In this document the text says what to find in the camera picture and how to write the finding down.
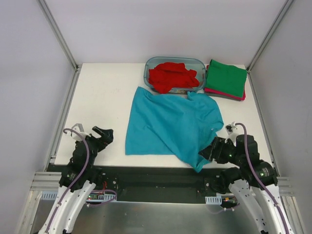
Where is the teal t shirt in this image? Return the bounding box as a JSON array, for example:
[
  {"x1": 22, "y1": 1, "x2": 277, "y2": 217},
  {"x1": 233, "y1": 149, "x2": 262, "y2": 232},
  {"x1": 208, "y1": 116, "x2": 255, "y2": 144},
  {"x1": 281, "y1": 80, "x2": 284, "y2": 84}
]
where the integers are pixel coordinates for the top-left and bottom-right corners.
[{"x1": 125, "y1": 87, "x2": 224, "y2": 173}]

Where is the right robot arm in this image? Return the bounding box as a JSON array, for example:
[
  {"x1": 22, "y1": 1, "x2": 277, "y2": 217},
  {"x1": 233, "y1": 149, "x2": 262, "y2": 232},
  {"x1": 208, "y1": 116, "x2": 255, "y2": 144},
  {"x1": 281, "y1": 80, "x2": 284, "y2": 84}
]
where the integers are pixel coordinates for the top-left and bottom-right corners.
[{"x1": 199, "y1": 135, "x2": 294, "y2": 234}]

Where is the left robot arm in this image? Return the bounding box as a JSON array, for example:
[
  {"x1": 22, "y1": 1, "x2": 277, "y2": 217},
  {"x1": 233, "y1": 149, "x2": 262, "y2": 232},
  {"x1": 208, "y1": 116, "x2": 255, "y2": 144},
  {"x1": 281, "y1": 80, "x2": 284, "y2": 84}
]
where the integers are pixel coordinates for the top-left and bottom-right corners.
[{"x1": 38, "y1": 123, "x2": 114, "y2": 234}]

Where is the folded pink t shirt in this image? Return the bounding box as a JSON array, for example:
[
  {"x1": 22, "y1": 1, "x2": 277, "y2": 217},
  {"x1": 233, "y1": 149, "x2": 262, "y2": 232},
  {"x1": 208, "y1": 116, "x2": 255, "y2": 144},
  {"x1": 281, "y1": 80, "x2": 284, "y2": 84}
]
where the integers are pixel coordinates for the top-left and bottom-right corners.
[{"x1": 204, "y1": 64, "x2": 246, "y2": 101}]

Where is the folded green t shirt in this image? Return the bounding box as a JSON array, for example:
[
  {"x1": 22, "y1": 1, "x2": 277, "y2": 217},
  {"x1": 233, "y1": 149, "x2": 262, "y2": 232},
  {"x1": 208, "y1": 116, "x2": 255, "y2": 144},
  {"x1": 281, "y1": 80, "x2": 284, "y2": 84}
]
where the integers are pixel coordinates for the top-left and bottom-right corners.
[{"x1": 205, "y1": 59, "x2": 248, "y2": 98}]

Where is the red t shirt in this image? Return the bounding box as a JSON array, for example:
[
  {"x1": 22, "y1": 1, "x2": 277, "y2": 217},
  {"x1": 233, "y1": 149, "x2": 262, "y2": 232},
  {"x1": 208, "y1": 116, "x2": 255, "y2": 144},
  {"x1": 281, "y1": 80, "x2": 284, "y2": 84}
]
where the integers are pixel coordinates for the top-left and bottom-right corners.
[{"x1": 149, "y1": 62, "x2": 200, "y2": 94}]

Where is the clear blue plastic bin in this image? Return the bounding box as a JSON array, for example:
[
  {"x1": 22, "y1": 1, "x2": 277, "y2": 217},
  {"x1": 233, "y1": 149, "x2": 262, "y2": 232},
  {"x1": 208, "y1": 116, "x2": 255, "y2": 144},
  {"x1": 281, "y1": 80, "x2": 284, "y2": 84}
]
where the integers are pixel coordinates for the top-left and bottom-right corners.
[{"x1": 143, "y1": 57, "x2": 206, "y2": 94}]

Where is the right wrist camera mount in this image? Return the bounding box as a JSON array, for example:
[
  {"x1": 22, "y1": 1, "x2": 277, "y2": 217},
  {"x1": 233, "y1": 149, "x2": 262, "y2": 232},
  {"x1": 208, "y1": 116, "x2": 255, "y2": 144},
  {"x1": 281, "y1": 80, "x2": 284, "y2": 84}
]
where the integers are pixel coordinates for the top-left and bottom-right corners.
[{"x1": 225, "y1": 122, "x2": 238, "y2": 141}]

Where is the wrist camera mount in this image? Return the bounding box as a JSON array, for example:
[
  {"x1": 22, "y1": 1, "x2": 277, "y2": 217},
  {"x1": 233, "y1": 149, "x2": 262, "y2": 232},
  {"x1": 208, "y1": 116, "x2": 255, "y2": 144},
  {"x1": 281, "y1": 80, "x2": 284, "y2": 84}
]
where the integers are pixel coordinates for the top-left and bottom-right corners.
[
  {"x1": 225, "y1": 122, "x2": 238, "y2": 141},
  {"x1": 70, "y1": 123, "x2": 90, "y2": 141}
]

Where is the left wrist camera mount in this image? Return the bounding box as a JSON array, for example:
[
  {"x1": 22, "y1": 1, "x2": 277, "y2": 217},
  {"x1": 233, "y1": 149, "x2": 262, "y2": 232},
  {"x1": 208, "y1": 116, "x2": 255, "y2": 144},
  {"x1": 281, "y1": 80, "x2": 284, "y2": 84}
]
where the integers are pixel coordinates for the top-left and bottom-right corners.
[{"x1": 70, "y1": 123, "x2": 90, "y2": 141}]

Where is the left aluminium table rail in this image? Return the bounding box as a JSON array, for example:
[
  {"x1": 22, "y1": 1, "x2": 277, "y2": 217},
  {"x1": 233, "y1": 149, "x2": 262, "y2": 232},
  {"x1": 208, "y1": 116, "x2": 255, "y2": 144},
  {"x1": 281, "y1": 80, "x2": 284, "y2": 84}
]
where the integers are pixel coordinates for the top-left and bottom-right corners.
[{"x1": 43, "y1": 65, "x2": 82, "y2": 172}]

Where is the aluminium table rail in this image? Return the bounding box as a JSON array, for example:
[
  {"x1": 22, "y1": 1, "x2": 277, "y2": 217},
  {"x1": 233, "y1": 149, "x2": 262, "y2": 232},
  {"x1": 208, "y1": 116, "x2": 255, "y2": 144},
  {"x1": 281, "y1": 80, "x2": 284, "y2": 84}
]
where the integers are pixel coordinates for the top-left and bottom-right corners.
[
  {"x1": 43, "y1": 65, "x2": 82, "y2": 172},
  {"x1": 247, "y1": 71, "x2": 278, "y2": 173}
]

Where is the right white cable duct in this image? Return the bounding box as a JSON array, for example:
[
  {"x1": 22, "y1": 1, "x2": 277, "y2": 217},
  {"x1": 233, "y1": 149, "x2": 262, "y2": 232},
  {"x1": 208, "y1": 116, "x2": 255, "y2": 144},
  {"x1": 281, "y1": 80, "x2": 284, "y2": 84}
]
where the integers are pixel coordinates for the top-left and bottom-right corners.
[{"x1": 205, "y1": 195, "x2": 222, "y2": 205}]

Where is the white cable duct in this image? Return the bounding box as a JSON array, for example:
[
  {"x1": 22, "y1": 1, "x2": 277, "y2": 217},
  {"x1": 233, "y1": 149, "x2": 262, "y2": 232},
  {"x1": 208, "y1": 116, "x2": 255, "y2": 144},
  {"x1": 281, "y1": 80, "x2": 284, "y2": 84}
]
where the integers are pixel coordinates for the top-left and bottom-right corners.
[
  {"x1": 205, "y1": 195, "x2": 222, "y2": 205},
  {"x1": 40, "y1": 191, "x2": 117, "y2": 203}
]

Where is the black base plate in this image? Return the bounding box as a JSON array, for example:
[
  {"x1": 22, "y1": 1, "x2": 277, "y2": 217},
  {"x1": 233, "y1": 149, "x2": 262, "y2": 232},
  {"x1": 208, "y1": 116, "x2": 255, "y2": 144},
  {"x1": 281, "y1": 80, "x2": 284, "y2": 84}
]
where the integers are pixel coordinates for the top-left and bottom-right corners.
[{"x1": 46, "y1": 164, "x2": 244, "y2": 204}]

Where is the right aluminium table rail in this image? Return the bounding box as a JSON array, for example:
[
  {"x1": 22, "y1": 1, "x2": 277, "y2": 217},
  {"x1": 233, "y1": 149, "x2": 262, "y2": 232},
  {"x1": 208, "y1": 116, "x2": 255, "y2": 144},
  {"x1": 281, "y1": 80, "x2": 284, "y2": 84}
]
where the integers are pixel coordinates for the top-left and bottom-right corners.
[{"x1": 247, "y1": 71, "x2": 278, "y2": 173}]

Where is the left white cable duct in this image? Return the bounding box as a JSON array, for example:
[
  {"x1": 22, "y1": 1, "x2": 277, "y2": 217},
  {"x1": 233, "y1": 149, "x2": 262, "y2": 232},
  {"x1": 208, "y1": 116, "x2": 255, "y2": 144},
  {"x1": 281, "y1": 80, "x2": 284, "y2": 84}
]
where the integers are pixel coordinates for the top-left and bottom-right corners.
[{"x1": 40, "y1": 191, "x2": 117, "y2": 203}]

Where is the left aluminium frame post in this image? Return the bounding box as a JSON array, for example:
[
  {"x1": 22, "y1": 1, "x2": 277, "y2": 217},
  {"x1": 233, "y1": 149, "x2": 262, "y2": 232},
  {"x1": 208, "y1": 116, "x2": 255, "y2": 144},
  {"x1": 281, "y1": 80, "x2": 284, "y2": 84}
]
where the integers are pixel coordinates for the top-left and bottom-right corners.
[{"x1": 37, "y1": 0, "x2": 79, "y2": 71}]

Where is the aluminium frame post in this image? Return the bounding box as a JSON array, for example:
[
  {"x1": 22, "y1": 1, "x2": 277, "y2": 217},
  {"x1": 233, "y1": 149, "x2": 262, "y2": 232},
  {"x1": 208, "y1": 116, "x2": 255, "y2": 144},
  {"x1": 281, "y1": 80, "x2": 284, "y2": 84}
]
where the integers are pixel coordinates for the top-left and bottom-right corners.
[
  {"x1": 37, "y1": 0, "x2": 79, "y2": 71},
  {"x1": 247, "y1": 0, "x2": 295, "y2": 73}
]

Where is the right aluminium frame post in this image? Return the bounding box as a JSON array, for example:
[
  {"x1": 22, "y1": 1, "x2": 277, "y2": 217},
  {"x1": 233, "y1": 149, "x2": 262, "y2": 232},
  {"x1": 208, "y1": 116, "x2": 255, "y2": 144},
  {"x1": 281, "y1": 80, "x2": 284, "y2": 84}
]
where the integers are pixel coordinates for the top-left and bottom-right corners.
[{"x1": 247, "y1": 0, "x2": 295, "y2": 73}]

